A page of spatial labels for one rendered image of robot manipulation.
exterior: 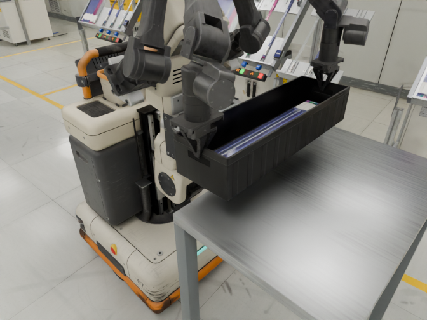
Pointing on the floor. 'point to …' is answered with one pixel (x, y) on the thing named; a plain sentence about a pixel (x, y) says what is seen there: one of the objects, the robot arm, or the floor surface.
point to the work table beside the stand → (315, 228)
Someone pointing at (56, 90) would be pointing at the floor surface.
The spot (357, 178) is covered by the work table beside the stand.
